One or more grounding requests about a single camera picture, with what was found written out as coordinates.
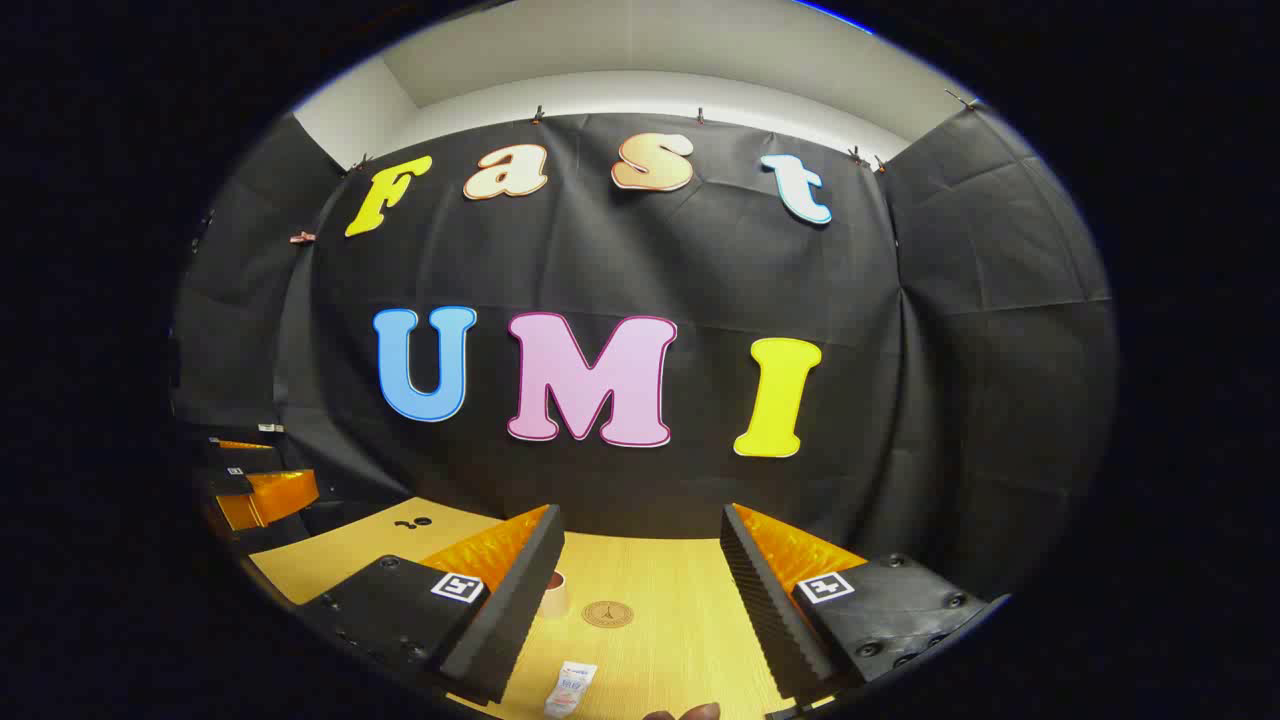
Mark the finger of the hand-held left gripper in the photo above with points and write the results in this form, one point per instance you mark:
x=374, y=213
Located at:
x=245, y=455
x=280, y=495

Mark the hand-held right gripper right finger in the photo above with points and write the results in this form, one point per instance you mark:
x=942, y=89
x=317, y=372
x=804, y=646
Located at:
x=770, y=620

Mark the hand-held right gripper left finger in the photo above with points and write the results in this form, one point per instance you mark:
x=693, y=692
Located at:
x=500, y=620

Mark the white toothpaste tube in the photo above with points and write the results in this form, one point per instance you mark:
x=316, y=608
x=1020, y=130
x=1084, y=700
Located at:
x=570, y=688

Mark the round wooden coaster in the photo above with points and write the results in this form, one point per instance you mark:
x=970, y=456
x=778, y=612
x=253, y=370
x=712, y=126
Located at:
x=607, y=614

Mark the wooden desktop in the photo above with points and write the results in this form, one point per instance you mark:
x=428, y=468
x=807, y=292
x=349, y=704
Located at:
x=660, y=640

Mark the black backdrop cloth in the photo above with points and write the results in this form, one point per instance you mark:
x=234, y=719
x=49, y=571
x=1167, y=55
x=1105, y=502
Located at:
x=700, y=280

